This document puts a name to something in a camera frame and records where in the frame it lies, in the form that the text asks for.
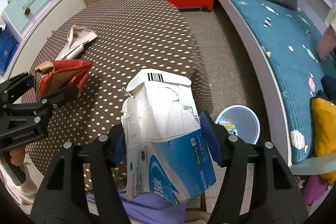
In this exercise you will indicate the white paper bag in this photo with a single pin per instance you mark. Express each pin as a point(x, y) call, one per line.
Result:
point(78, 38)

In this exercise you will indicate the blue white carton box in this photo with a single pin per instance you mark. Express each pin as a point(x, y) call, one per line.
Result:
point(166, 150)

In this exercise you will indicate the light blue plastic basin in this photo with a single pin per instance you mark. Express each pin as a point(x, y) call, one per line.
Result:
point(241, 121)

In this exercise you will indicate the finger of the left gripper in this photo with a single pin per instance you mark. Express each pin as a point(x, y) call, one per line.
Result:
point(15, 87)
point(59, 98)

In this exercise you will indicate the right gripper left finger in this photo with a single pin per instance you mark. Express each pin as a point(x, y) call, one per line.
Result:
point(79, 186)

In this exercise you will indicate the brown polka dot tablecloth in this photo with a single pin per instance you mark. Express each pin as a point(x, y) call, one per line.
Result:
point(131, 35)

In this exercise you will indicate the pink hanging garment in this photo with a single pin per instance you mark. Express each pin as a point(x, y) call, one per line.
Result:
point(326, 43)

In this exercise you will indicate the yellow navy jacket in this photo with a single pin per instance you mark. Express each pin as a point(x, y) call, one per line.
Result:
point(323, 113)

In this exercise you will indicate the red paper bag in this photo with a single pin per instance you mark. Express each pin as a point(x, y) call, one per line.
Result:
point(51, 76)

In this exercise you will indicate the teal bed mattress cover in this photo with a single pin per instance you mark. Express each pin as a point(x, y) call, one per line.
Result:
point(288, 38)

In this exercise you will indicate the person's left hand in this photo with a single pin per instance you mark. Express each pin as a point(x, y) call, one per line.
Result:
point(17, 156)

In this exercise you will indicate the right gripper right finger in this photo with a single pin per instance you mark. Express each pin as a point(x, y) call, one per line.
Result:
point(258, 186)

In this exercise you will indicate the white bed frame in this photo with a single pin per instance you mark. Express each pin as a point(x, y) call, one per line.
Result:
point(278, 123)

